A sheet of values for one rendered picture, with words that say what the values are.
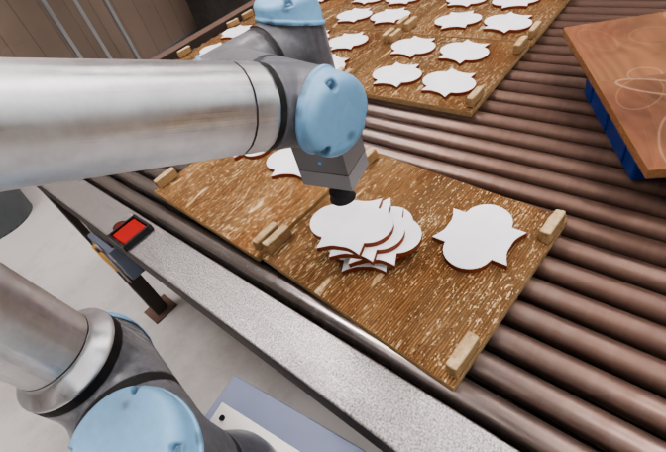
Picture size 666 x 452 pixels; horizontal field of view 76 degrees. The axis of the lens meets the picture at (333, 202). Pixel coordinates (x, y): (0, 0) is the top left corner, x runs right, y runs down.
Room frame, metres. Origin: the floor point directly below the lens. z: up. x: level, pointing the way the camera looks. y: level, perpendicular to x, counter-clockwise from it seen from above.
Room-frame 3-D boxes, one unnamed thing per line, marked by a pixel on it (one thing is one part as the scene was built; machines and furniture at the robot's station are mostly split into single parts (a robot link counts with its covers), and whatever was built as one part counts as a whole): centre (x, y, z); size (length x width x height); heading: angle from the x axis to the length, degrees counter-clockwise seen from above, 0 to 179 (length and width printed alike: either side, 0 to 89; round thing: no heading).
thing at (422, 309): (0.50, -0.10, 0.93); 0.41 x 0.35 x 0.02; 35
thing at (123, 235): (0.78, 0.46, 0.92); 0.06 x 0.06 x 0.01; 39
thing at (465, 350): (0.26, -0.10, 0.95); 0.06 x 0.02 x 0.03; 125
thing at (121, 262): (0.93, 0.59, 0.77); 0.14 x 0.11 x 0.18; 39
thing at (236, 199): (0.83, 0.15, 0.93); 0.41 x 0.35 x 0.02; 37
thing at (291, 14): (0.52, -0.01, 1.32); 0.09 x 0.08 x 0.11; 122
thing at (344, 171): (0.53, -0.03, 1.16); 0.10 x 0.09 x 0.16; 143
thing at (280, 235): (0.58, 0.12, 0.95); 0.06 x 0.02 x 0.03; 125
